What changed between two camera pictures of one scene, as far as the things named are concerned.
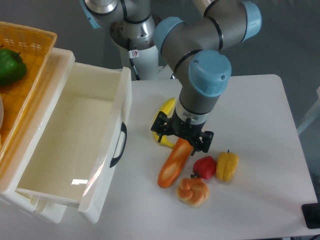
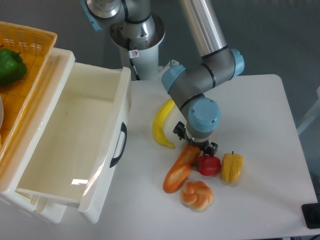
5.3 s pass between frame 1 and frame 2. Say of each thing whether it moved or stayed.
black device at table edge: stayed
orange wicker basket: stayed
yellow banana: stayed
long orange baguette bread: moved
